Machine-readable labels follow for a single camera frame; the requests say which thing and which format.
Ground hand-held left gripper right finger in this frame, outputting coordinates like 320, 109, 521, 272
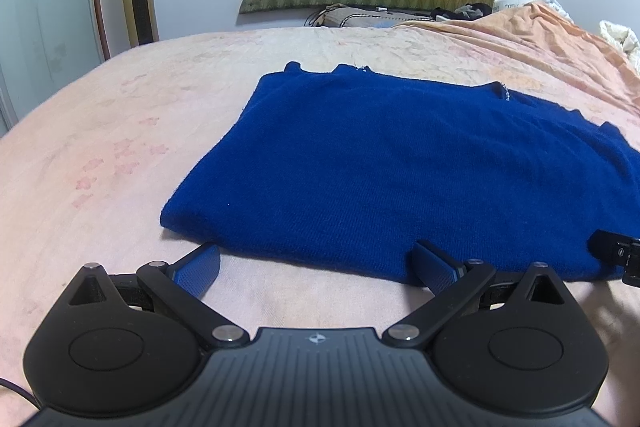
384, 240, 571, 349

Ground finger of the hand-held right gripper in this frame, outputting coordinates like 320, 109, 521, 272
588, 230, 640, 269

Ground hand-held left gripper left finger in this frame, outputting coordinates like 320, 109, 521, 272
62, 242, 251, 350

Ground blue beaded sweater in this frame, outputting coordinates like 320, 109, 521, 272
160, 62, 640, 284

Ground dark clothes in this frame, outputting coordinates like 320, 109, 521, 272
432, 2, 495, 20

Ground cream crumpled cloth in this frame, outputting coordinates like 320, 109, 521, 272
599, 19, 640, 74

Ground peach quilt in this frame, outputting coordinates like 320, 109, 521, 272
395, 2, 640, 148

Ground black cable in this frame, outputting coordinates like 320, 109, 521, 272
0, 378, 43, 409

